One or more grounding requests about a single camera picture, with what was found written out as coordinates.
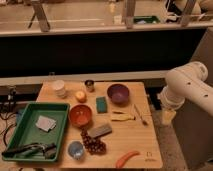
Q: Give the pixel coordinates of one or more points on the bunch of dark grapes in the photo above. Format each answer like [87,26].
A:
[93,145]

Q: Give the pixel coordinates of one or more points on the grey sanding block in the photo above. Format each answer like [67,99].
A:
[100,131]

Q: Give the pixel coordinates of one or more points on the white paper cup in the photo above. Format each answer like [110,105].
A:
[59,88]

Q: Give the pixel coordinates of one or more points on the green bin in background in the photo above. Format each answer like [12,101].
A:
[146,19]

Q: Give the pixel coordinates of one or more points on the orange pepper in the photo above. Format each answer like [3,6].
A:
[122,160]

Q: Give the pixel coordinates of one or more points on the orange bowl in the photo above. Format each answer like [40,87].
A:
[80,115]

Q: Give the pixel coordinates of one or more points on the white folded cloth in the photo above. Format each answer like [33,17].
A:
[46,124]

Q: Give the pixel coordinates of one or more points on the small blue bowl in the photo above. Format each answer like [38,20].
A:
[76,150]

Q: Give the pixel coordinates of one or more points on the green plastic tray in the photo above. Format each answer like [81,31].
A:
[26,131]

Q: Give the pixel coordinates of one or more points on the black handled tool in tray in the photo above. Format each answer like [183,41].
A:
[48,150]

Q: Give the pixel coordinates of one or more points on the purple bowl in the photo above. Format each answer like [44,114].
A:
[118,93]

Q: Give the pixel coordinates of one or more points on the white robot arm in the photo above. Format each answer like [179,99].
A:
[185,82]

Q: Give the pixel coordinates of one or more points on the green sponge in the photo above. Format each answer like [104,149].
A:
[101,105]

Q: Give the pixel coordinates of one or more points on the thin brush tool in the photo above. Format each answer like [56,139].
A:
[140,116]

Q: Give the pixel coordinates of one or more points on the yellow apple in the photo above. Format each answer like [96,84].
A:
[81,96]

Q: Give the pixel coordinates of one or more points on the small metal cup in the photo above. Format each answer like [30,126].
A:
[89,84]

